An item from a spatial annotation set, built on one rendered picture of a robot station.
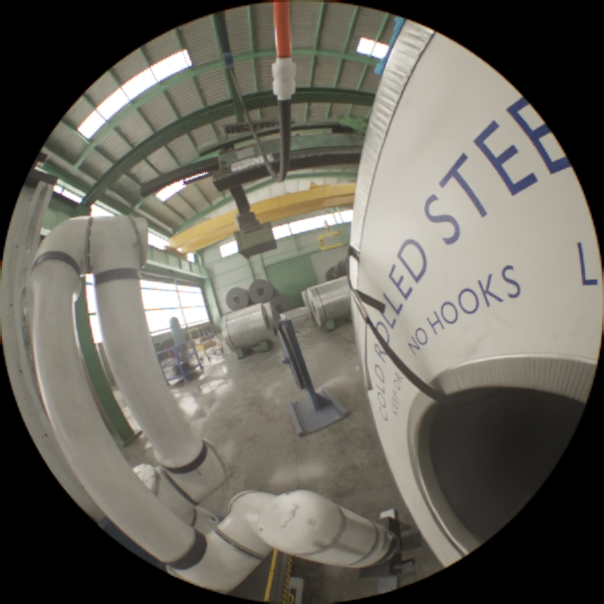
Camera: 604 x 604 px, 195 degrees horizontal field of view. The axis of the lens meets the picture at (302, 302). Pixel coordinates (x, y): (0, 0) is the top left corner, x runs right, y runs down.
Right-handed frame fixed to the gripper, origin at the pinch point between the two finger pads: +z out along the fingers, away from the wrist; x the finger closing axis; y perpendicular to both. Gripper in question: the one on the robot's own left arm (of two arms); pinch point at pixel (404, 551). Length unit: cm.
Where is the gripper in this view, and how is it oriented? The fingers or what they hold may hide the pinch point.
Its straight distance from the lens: 50.8
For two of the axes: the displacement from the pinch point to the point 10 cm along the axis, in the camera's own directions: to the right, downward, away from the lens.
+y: 7.4, -6.5, -1.8
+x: 2.4, 0.1, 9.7
